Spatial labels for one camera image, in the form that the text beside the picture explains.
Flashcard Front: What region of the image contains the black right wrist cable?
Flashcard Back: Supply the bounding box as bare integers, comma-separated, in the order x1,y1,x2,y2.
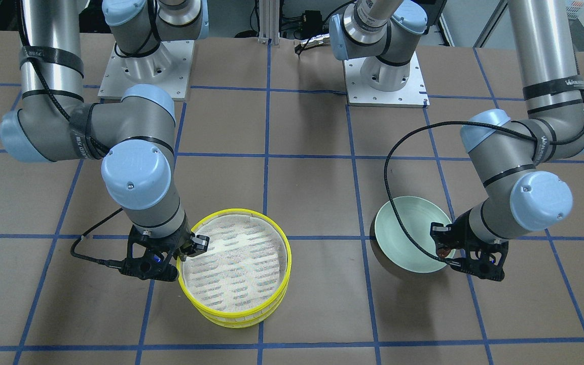
70,207,130,268

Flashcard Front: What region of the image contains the aluminium frame post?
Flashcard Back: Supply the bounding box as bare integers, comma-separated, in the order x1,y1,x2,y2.
258,0,282,47

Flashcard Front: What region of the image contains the dark red bun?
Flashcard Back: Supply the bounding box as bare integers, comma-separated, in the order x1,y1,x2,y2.
436,247,451,258

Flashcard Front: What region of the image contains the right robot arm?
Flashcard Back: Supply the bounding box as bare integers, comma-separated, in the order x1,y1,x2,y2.
0,1,209,282

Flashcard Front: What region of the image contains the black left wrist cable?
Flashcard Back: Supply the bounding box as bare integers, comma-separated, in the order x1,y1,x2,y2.
383,121,538,264

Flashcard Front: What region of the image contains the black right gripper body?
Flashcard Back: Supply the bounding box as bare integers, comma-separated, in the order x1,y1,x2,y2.
119,226,209,282

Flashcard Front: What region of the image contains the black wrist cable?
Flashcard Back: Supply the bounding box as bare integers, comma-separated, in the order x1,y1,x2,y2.
70,207,130,268
383,121,538,264

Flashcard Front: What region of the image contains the yellow steamer basket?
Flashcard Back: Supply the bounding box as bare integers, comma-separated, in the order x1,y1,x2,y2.
176,208,292,329

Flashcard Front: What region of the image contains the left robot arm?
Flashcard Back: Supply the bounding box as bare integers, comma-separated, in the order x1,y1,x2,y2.
375,1,584,281

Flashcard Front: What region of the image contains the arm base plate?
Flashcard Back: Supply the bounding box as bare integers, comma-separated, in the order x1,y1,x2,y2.
343,53,430,108
98,40,195,101

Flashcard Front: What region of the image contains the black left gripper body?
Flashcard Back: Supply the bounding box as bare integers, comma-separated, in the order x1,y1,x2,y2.
429,215,509,281

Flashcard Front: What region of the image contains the light green plate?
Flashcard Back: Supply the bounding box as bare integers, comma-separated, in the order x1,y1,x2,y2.
375,196,452,273

